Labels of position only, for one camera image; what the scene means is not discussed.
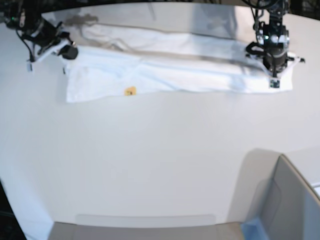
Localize white printed t-shirt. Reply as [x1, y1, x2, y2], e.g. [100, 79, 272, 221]
[64, 24, 293, 103]

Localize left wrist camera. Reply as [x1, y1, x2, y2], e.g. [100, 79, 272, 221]
[269, 78, 280, 89]

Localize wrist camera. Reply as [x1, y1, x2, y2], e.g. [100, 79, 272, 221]
[26, 62, 33, 73]
[269, 78, 280, 89]

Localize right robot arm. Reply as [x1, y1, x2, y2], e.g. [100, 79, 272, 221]
[0, 0, 79, 64]

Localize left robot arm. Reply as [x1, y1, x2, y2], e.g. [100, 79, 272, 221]
[243, 0, 306, 78]

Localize grey cardboard box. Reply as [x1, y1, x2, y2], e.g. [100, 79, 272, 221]
[240, 154, 320, 240]

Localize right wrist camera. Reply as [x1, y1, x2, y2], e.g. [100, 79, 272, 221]
[26, 62, 33, 73]

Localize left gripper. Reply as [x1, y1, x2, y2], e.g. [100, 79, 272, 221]
[245, 46, 305, 78]

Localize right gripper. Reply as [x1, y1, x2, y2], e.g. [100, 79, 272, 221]
[20, 20, 79, 63]

